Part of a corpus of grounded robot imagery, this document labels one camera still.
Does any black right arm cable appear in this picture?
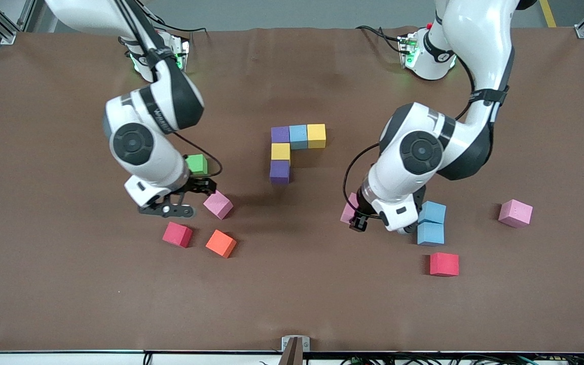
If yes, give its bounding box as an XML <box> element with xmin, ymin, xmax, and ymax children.
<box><xmin>174</xmin><ymin>131</ymin><xmax>223</xmax><ymax>179</ymax></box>

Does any brown table mat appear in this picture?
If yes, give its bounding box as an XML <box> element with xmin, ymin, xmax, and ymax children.
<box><xmin>0</xmin><ymin>26</ymin><xmax>584</xmax><ymax>354</ymax></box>

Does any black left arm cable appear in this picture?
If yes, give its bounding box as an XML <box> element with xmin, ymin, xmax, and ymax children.
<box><xmin>343</xmin><ymin>142</ymin><xmax>381</xmax><ymax>218</ymax></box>

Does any pink foam cube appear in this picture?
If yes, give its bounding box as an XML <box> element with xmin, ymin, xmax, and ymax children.
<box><xmin>203</xmin><ymin>190</ymin><xmax>234</xmax><ymax>220</ymax></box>
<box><xmin>498</xmin><ymin>199</ymin><xmax>533</xmax><ymax>228</ymax></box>
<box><xmin>340</xmin><ymin>193</ymin><xmax>361</xmax><ymax>224</ymax></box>

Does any yellow floor tape strip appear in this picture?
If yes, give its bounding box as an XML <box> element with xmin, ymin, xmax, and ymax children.
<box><xmin>539</xmin><ymin>0</ymin><xmax>558</xmax><ymax>28</ymax></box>

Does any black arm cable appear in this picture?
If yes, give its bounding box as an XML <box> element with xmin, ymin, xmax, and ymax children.
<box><xmin>174</xmin><ymin>131</ymin><xmax>223</xmax><ymax>179</ymax></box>
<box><xmin>343</xmin><ymin>142</ymin><xmax>381</xmax><ymax>218</ymax></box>

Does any crimson foam cube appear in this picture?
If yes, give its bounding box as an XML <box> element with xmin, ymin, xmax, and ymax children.
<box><xmin>162</xmin><ymin>222</ymin><xmax>194</xmax><ymax>248</ymax></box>

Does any green foam cube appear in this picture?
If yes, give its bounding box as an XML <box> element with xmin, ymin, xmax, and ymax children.
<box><xmin>186</xmin><ymin>154</ymin><xmax>208</xmax><ymax>176</ymax></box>

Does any light blue foam cube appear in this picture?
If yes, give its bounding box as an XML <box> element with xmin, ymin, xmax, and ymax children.
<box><xmin>416</xmin><ymin>222</ymin><xmax>445</xmax><ymax>247</ymax></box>
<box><xmin>419</xmin><ymin>201</ymin><xmax>447</xmax><ymax>225</ymax></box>
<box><xmin>289</xmin><ymin>125</ymin><xmax>308</xmax><ymax>150</ymax></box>

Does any red foam cube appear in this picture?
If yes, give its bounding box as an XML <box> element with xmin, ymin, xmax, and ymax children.
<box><xmin>429</xmin><ymin>252</ymin><xmax>460</xmax><ymax>277</ymax></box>

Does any black base cable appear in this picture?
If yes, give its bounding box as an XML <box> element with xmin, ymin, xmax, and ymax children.
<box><xmin>355</xmin><ymin>24</ymin><xmax>405</xmax><ymax>54</ymax></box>

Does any white table edge rail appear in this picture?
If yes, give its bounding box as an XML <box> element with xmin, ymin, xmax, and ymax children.
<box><xmin>0</xmin><ymin>350</ymin><xmax>584</xmax><ymax>365</ymax></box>

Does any orange foam cube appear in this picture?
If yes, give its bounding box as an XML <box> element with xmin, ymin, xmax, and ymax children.
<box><xmin>205</xmin><ymin>229</ymin><xmax>238</xmax><ymax>259</ymax></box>

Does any metal edge bracket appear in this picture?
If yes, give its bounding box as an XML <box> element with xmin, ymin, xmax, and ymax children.
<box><xmin>279</xmin><ymin>336</ymin><xmax>311</xmax><ymax>365</ymax></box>

